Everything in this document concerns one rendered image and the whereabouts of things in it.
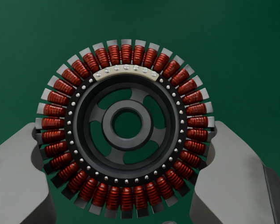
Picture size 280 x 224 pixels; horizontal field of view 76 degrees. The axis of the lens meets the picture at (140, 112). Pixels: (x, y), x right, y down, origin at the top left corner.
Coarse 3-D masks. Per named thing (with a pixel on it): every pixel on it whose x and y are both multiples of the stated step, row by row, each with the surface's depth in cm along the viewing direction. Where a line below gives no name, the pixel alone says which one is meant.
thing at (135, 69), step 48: (96, 48) 12; (144, 48) 12; (48, 96) 11; (96, 96) 13; (144, 96) 13; (192, 96) 11; (144, 144) 13; (192, 144) 11; (96, 192) 10; (144, 192) 11
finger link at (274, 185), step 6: (264, 168) 8; (270, 168) 8; (264, 174) 8; (270, 174) 8; (276, 174) 8; (270, 180) 7; (276, 180) 7; (270, 186) 7; (276, 186) 7; (270, 192) 7; (276, 192) 7; (270, 198) 7; (276, 198) 7; (276, 204) 6; (276, 210) 6; (276, 216) 6; (276, 222) 6
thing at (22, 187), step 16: (32, 128) 11; (16, 144) 9; (32, 144) 9; (0, 160) 8; (16, 160) 8; (32, 160) 9; (0, 176) 7; (16, 176) 7; (32, 176) 7; (0, 192) 7; (16, 192) 7; (32, 192) 7; (48, 192) 7; (0, 208) 6; (16, 208) 6; (32, 208) 6; (48, 208) 7
